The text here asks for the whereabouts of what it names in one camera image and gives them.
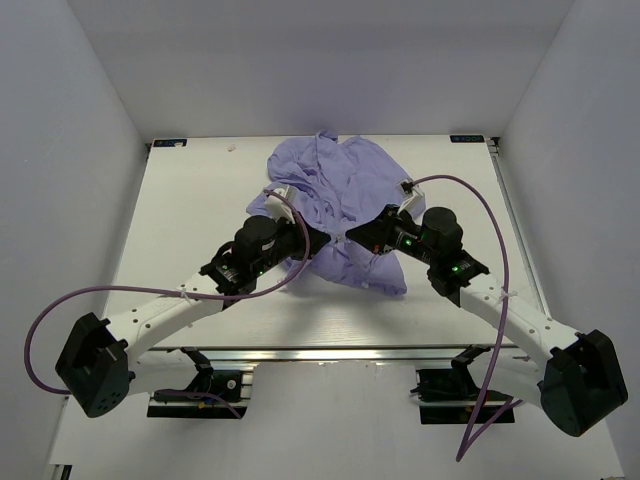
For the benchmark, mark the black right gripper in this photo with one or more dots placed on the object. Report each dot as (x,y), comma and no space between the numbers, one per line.
(377,233)

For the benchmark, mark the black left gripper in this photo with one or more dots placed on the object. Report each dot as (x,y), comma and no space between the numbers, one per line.
(298,234)

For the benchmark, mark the lilac zip jacket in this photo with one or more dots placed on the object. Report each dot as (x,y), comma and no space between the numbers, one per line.
(342,185)

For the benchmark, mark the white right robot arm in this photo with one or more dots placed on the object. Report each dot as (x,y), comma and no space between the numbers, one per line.
(575,378)

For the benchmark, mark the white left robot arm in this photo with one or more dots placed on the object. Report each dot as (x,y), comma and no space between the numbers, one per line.
(100,387)

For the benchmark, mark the dark table corner label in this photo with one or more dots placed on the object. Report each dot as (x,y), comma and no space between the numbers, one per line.
(463,139)

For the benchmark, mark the white front cover board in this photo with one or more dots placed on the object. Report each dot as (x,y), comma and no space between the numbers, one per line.
(333,421)

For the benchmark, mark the dark left corner label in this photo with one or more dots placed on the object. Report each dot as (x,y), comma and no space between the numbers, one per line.
(169,143)

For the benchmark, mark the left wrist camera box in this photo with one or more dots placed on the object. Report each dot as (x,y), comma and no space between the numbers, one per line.
(257,230)

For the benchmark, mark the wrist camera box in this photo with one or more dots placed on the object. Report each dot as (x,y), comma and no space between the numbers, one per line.
(257,230)
(441,232)

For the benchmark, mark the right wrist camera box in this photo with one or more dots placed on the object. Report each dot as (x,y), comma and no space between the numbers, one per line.
(441,232)

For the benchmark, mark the aluminium table front rail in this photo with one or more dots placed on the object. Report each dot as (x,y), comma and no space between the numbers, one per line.
(325,354)

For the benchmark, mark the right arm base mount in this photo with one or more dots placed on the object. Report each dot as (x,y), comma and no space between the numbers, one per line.
(447,395)

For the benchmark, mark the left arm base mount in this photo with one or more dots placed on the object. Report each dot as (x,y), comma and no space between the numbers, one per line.
(215,391)

